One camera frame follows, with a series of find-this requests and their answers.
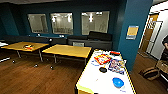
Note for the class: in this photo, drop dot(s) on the blue bowl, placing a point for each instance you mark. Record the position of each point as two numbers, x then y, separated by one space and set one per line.
118 82

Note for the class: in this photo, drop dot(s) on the white paper sheet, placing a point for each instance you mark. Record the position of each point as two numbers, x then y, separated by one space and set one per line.
78 44

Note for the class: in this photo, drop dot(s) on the dark grey sofa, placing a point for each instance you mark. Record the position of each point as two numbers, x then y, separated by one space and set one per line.
96 40

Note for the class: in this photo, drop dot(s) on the light wooden game table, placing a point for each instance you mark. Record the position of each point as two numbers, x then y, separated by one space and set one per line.
66 50
103 80

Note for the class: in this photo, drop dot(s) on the red yellow game box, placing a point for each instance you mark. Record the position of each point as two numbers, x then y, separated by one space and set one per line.
102 59

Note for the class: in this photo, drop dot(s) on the dark framed window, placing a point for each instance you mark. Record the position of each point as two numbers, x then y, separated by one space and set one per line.
61 23
95 22
37 23

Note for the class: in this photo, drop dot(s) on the black round puck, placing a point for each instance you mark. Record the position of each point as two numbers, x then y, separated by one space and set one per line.
103 69

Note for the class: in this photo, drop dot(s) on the red bowl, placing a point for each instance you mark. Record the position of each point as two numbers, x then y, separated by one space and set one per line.
115 52

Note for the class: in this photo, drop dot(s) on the long dark sofa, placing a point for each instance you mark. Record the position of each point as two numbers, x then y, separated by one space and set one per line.
33 39

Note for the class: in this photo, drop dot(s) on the small red yellow item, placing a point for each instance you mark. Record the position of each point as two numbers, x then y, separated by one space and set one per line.
28 46

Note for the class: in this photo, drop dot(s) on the brown wooden door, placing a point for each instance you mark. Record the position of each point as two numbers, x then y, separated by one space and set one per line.
149 31

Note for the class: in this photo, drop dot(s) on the white folding table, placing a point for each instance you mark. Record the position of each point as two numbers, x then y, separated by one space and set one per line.
2 44

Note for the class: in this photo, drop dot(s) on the yellow wall sign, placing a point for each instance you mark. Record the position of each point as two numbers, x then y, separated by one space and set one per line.
132 32

